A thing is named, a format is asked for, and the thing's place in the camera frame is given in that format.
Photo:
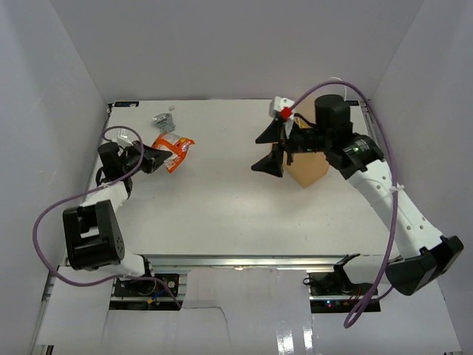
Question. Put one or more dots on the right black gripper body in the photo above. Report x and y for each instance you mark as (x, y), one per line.
(307, 140)

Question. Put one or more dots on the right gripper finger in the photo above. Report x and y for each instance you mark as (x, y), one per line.
(272, 163)
(272, 134)

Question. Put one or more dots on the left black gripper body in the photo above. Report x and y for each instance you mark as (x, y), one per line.
(131, 162)

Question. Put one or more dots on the orange white snack bag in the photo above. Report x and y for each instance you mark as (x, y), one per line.
(178, 147)

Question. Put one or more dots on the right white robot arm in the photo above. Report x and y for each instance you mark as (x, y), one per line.
(424, 252)

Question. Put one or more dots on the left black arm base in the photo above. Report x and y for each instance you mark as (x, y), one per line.
(136, 288)

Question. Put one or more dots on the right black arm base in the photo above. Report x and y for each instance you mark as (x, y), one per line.
(330, 283)

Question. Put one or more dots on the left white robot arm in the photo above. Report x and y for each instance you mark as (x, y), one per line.
(92, 233)

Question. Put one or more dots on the brown paper bag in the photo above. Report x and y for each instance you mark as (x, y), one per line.
(305, 168)

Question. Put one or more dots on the silver grey foil packet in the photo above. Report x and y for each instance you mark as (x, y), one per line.
(164, 122)

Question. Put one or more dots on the left table logo sticker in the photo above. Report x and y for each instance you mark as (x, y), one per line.
(126, 104)

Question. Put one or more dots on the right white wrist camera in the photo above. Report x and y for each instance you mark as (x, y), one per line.
(281, 108)

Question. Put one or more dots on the aluminium table frame rail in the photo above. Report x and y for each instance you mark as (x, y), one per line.
(213, 211)

